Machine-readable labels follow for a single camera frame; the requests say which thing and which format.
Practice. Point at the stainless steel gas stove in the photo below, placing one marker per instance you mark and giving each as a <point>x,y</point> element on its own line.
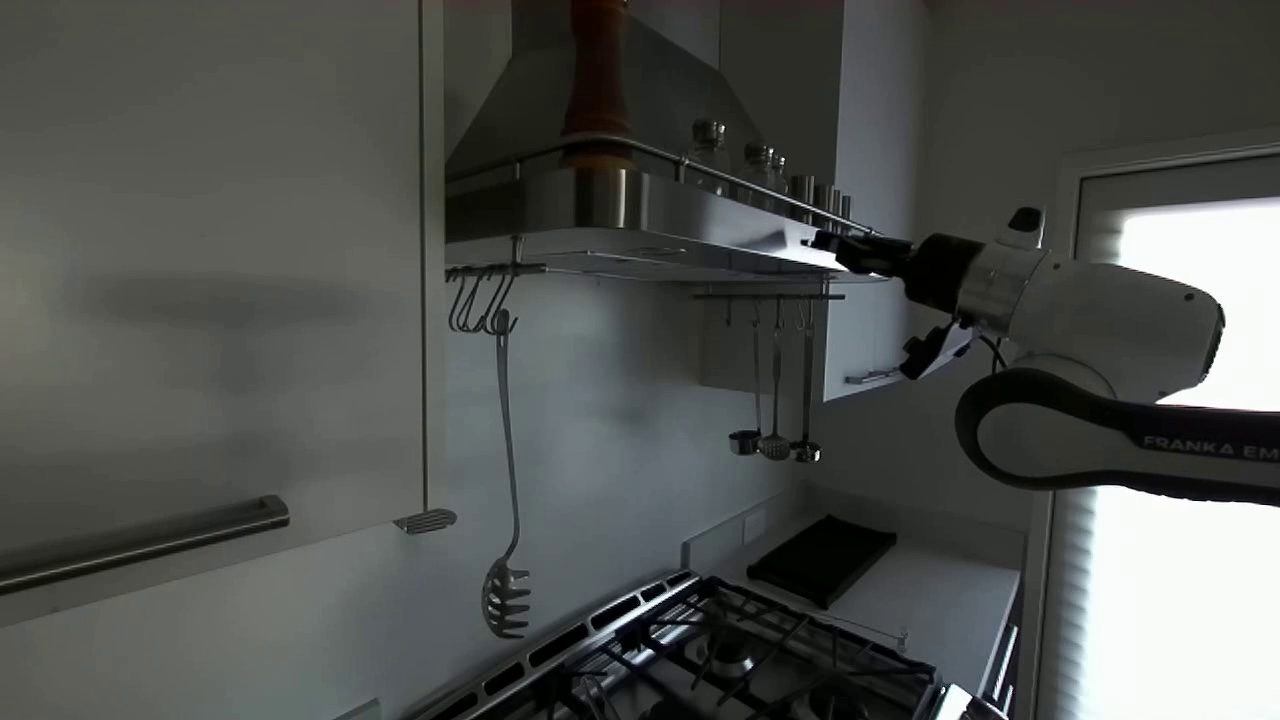
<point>640,655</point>

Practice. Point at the white framed glass door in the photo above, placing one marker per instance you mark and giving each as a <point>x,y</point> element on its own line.
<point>1175,603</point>

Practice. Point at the brown wooden pepper mill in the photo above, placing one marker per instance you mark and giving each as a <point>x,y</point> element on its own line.
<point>603,82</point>

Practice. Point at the black rectangular griddle plate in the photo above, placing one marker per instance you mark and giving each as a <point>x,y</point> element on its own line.
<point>823,563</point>

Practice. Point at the long steel wall rail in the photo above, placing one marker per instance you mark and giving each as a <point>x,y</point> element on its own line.
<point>766,295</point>

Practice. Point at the grey drawer cabinet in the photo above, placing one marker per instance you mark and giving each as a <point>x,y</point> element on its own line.
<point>1000,675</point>

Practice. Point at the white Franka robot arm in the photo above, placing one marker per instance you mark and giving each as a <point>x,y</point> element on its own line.
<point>1120,333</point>

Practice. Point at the metal spice jar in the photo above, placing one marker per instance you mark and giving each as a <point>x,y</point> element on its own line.
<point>840,202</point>
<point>766,162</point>
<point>804,189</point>

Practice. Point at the steel hood rail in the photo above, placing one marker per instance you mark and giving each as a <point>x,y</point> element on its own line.
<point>664,152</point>

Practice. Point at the black cast iron grate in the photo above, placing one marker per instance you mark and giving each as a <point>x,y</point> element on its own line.
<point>802,655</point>
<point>625,687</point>

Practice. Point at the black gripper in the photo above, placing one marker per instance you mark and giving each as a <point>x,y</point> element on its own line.
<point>948,273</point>

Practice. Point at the stainless steel range hood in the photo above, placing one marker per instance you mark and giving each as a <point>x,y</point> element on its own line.
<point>664,214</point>

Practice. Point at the short steel wall rail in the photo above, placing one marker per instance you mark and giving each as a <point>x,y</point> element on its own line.
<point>494,271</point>

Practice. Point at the hanging steel kitchen utensil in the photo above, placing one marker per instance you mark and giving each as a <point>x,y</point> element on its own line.
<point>743,440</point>
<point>775,445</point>
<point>810,455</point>

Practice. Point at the white wall outlet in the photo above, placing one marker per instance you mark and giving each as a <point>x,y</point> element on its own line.
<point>725,538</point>

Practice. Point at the clear glass spice jar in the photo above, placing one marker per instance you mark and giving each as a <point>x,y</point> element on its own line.
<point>709,140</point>

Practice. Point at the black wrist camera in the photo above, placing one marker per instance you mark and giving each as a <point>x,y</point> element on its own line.
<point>933,352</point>

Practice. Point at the tall white wall cabinet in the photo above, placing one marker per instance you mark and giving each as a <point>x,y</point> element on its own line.
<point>872,105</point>

